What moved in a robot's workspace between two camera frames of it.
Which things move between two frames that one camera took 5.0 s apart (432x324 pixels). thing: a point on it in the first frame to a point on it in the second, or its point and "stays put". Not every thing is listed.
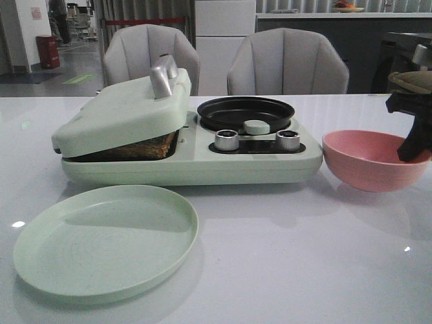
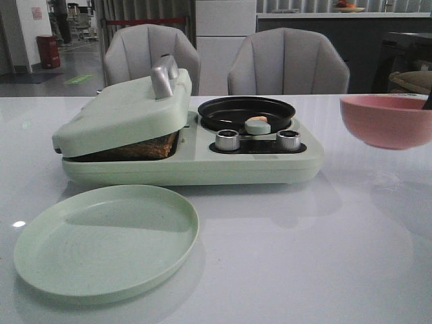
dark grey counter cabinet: [358, 40] stays put
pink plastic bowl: [368, 160] to [387, 121]
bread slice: [152, 149] stays put
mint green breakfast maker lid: [129, 114] stays put
